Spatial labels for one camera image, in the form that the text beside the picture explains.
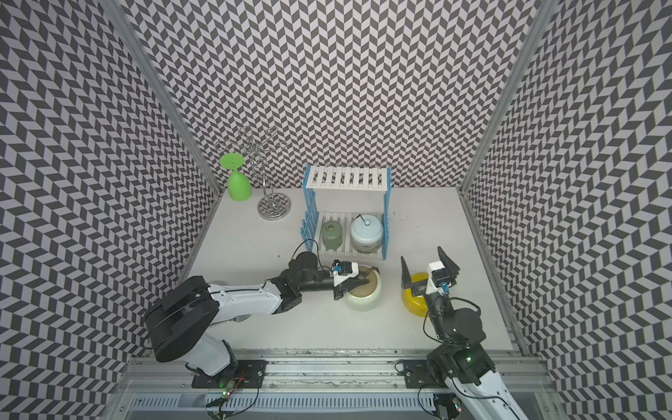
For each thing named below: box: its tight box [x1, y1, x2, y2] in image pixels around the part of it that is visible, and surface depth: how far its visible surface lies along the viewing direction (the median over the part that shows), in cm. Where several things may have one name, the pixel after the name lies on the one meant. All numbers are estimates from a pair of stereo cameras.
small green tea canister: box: [321, 220, 343, 250], surface depth 95 cm
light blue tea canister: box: [350, 214, 384, 254], surface depth 93 cm
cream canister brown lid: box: [345, 264, 383, 311], surface depth 76 cm
